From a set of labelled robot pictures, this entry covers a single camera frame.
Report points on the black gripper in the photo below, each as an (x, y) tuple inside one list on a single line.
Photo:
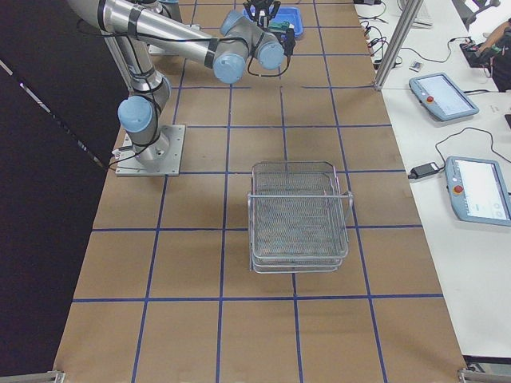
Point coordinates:
[(281, 30)]

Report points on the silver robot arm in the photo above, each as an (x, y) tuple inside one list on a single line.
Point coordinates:
[(261, 11), (130, 28)]

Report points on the green terminal block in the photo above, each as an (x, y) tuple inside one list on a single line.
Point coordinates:
[(280, 27)]

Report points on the blue plastic tray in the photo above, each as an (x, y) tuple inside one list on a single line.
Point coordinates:
[(292, 15)]

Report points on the small white remote control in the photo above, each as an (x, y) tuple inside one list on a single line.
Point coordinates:
[(416, 66)]

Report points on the far teach pendant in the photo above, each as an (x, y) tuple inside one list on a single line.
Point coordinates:
[(441, 97)]

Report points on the teach pendant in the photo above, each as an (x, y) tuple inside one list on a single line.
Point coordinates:
[(477, 190), (441, 97)]

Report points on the black power adapter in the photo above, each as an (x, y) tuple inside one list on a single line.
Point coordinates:
[(423, 171)]

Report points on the near teach pendant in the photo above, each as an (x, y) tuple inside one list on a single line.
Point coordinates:
[(477, 190)]

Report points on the aluminium frame post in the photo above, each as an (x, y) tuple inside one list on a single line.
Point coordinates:
[(398, 37)]

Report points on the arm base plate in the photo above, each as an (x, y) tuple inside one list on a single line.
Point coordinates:
[(161, 159)]

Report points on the wire mesh shelf rack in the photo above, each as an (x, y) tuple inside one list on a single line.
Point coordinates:
[(297, 218)]

